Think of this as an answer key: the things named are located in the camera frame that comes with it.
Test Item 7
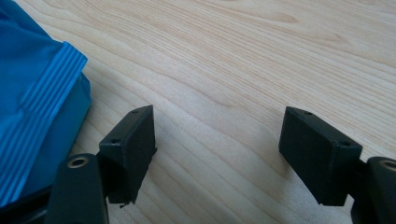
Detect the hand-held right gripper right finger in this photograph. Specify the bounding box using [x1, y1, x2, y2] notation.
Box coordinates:
[278, 105, 363, 207]

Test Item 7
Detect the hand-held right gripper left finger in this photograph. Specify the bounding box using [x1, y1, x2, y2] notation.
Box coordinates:
[98, 105, 158, 207]

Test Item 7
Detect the blue cloth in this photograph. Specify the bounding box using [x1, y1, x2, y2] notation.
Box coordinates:
[0, 0, 92, 208]

